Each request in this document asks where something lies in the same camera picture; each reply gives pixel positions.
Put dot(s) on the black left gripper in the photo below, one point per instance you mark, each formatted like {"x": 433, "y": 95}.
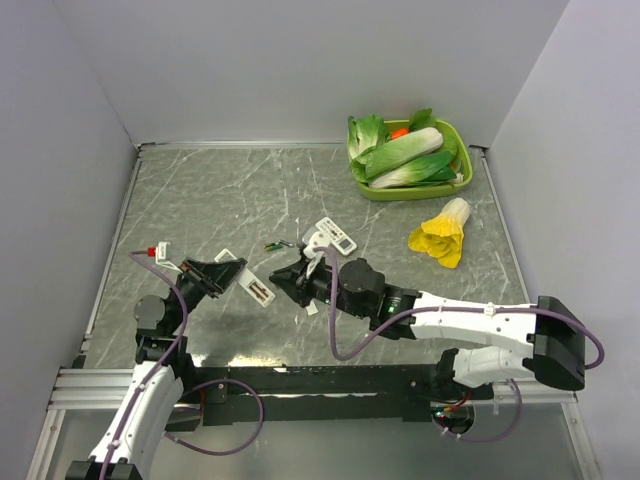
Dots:
{"x": 216, "y": 275}

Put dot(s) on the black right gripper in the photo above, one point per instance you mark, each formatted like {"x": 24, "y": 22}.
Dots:
{"x": 294, "y": 281}

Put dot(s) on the plain white remote control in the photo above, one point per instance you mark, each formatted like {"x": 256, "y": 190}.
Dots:
{"x": 248, "y": 281}

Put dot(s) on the white battery cover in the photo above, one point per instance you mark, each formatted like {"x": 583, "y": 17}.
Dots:
{"x": 311, "y": 309}

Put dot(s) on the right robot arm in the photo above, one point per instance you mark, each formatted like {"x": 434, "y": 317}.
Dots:
{"x": 544, "y": 341}

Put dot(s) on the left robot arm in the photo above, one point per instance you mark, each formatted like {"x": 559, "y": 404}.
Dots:
{"x": 163, "y": 369}

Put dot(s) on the white remote with buttons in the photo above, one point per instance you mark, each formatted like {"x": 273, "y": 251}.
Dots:
{"x": 339, "y": 239}

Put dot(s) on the black base bar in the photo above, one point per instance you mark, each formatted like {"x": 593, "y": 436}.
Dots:
{"x": 314, "y": 393}

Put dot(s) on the yellow toy cabbage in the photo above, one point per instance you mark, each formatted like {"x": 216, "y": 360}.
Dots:
{"x": 442, "y": 237}

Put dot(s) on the green toy lettuce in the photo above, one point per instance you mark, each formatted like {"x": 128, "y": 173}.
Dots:
{"x": 365, "y": 133}

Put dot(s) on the green toy bok choy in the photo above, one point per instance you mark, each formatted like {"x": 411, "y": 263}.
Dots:
{"x": 431, "y": 168}

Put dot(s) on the orange toy carrot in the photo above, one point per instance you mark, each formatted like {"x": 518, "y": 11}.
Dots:
{"x": 399, "y": 133}

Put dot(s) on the large green toy cabbage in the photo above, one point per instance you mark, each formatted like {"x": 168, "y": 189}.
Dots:
{"x": 395, "y": 153}

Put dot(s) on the green plastic basket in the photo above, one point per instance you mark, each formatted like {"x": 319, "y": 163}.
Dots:
{"x": 452, "y": 143}

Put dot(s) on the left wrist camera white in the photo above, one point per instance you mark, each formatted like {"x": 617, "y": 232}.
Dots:
{"x": 160, "y": 254}

